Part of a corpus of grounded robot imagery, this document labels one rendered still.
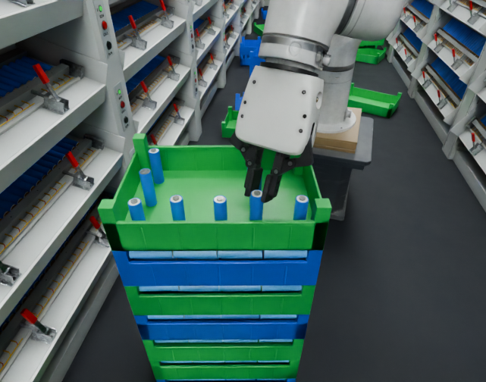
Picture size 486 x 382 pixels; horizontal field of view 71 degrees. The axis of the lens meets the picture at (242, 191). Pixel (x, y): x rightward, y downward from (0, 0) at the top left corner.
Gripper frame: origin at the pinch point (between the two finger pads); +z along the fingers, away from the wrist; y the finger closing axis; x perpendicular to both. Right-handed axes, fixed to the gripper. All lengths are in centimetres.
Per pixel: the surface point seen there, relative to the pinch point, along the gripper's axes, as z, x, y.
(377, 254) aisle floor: 29, -71, -17
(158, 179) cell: 5.9, -3.0, 20.2
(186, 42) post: -26, -80, 77
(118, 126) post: 4, -23, 51
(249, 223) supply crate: 4.7, 3.7, -0.9
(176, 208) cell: 5.5, 6.2, 9.0
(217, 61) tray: -26, -149, 104
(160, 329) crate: 31.2, -0.1, 12.5
